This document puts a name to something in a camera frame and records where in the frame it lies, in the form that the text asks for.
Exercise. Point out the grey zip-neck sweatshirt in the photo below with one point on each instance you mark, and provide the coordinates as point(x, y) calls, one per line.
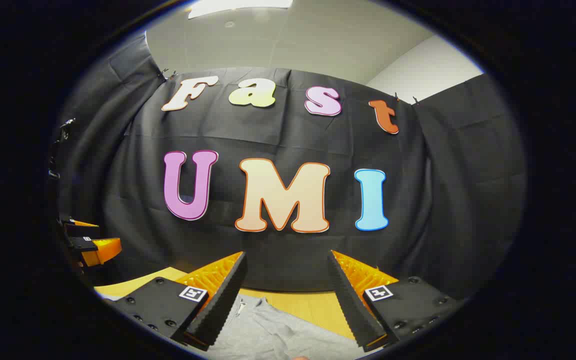
point(273, 335)

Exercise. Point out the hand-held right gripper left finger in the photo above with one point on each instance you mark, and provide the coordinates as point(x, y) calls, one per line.
point(223, 305)

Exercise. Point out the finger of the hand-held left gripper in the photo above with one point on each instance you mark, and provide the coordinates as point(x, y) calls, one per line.
point(80, 227)
point(100, 250)

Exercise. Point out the black backdrop cloth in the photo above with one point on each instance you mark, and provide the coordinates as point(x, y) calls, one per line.
point(278, 135)

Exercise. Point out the white ceiling light panel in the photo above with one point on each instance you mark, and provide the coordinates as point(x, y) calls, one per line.
point(238, 6)

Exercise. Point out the small black backdrop clip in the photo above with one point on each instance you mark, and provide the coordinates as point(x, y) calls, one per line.
point(406, 98)
point(168, 74)

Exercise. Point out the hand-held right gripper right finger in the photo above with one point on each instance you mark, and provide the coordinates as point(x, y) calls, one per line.
point(353, 305)

